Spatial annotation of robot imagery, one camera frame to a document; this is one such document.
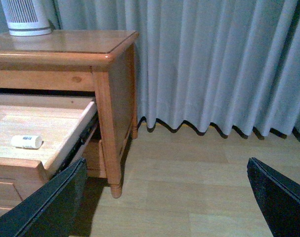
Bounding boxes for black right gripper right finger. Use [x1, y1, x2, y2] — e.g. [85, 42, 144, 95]
[247, 158, 300, 237]

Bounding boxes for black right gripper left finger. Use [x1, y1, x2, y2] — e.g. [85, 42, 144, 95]
[0, 158, 87, 237]

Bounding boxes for white medicine bottle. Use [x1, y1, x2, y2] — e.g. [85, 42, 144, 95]
[11, 135, 43, 149]

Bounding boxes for wooden drawer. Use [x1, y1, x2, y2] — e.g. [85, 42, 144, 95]
[0, 94, 98, 216]

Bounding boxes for wooden nightstand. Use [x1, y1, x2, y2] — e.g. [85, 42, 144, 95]
[0, 29, 140, 199]

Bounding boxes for grey curtain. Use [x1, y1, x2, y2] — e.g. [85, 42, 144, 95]
[44, 0, 300, 136]

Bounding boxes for white cylindrical air purifier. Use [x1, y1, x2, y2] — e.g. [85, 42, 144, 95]
[1, 0, 52, 37]

